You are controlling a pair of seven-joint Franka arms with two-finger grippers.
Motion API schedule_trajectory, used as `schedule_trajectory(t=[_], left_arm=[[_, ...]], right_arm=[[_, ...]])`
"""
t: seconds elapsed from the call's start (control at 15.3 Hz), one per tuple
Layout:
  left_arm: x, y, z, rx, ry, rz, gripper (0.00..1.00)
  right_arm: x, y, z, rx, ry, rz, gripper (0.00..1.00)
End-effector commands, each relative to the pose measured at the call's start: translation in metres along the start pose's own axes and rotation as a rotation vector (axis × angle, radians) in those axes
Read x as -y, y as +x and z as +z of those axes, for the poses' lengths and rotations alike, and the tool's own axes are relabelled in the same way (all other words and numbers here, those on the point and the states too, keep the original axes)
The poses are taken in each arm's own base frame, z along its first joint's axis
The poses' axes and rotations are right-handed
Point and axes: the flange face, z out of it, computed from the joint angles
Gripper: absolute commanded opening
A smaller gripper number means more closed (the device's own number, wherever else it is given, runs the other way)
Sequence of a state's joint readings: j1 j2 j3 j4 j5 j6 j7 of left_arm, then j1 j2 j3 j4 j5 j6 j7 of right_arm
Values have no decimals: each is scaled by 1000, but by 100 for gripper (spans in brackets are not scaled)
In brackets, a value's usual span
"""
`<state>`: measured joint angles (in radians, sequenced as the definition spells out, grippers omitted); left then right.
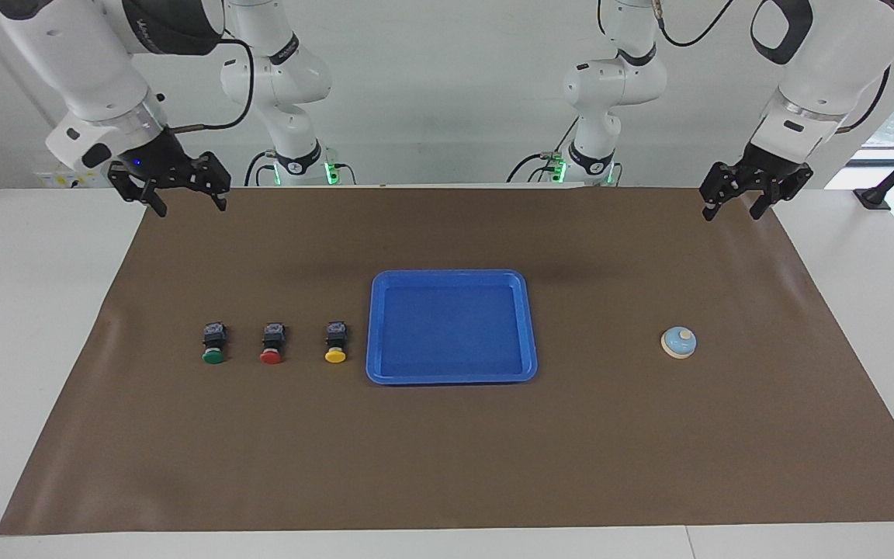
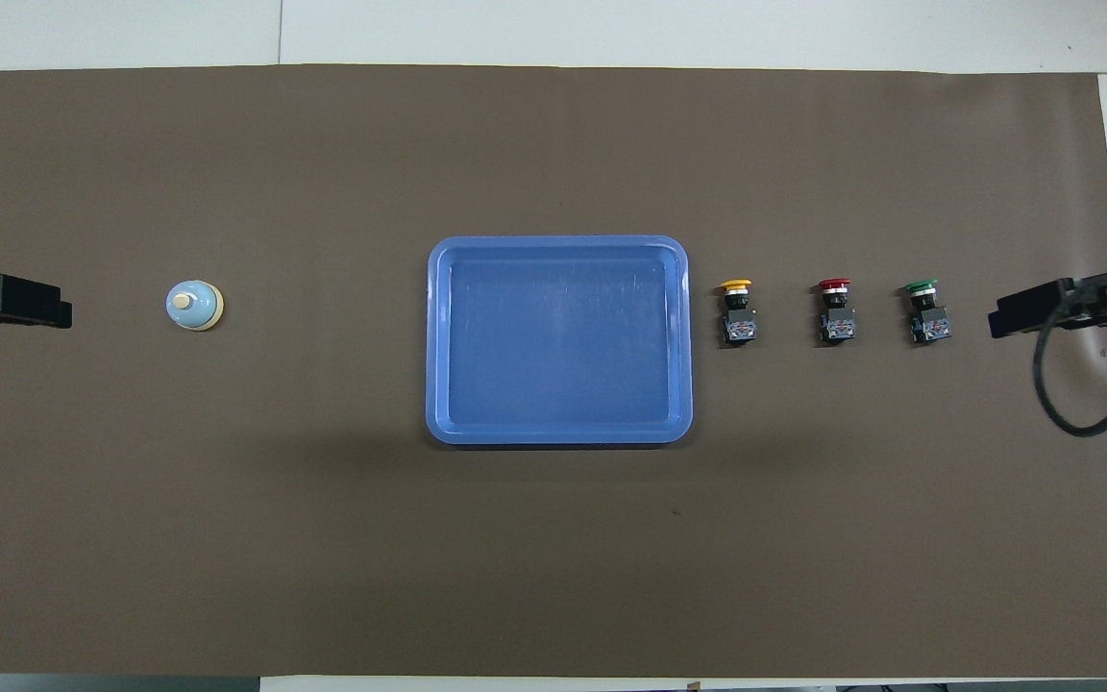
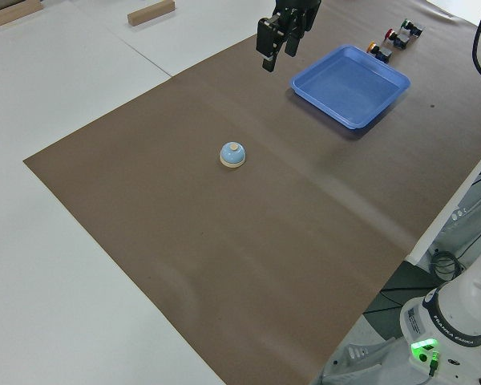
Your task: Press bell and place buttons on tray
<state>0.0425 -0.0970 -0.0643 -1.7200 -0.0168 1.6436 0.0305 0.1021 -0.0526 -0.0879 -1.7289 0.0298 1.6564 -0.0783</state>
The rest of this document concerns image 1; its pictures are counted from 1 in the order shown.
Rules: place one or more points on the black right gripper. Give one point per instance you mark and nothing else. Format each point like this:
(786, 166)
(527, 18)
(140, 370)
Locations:
(160, 163)

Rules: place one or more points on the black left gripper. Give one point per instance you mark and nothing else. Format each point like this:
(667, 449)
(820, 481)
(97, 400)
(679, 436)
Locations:
(773, 167)

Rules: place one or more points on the green mushroom push button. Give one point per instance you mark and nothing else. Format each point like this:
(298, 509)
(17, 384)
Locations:
(214, 345)

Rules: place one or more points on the light blue desk bell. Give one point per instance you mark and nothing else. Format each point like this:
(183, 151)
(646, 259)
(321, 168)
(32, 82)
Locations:
(678, 343)

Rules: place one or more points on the red mushroom push button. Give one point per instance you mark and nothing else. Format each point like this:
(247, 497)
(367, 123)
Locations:
(272, 345)

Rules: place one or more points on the yellow mushroom push button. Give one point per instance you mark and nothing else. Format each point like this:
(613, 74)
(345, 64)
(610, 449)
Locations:
(335, 345)

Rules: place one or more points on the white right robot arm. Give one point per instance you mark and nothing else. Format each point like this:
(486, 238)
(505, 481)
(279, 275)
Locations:
(90, 70)

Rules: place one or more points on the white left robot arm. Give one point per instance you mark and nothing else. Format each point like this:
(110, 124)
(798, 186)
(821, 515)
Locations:
(827, 70)

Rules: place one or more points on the blue plastic tray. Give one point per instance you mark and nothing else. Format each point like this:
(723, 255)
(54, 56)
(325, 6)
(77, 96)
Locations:
(451, 334)

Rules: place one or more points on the white box yellow stickers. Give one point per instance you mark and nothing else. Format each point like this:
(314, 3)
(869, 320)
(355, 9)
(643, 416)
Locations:
(55, 180)

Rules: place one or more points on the brown table mat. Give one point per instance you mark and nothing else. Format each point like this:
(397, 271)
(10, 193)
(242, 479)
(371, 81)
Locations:
(447, 466)

